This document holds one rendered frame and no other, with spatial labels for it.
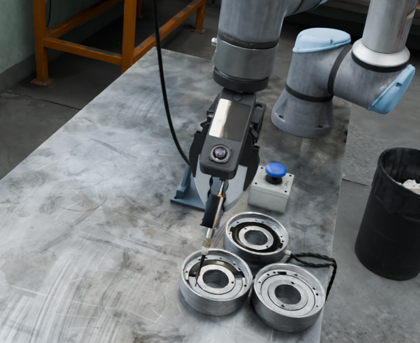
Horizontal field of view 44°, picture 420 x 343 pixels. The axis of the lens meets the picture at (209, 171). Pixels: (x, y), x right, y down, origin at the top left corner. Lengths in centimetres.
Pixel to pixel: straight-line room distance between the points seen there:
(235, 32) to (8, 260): 48
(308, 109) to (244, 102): 59
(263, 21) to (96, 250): 45
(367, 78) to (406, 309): 117
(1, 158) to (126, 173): 155
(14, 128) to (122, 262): 198
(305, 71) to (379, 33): 19
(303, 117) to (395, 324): 103
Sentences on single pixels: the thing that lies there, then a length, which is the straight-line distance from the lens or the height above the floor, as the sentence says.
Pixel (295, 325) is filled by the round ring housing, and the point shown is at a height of 82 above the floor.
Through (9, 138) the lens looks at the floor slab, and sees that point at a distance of 268.
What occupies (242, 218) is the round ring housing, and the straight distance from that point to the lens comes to 90.
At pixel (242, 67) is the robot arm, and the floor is 115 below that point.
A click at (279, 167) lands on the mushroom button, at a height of 87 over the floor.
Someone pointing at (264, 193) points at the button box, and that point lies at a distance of 97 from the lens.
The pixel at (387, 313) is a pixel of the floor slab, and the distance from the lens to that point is 206.
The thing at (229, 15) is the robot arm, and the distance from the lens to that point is 62.
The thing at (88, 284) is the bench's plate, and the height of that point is 80.
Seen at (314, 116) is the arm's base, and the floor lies 85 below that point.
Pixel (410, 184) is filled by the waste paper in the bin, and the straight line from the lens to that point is 217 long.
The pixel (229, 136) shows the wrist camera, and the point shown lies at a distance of 63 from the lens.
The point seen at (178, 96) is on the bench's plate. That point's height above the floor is 80.
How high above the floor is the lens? 139
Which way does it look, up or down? 34 degrees down
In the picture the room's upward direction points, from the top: 9 degrees clockwise
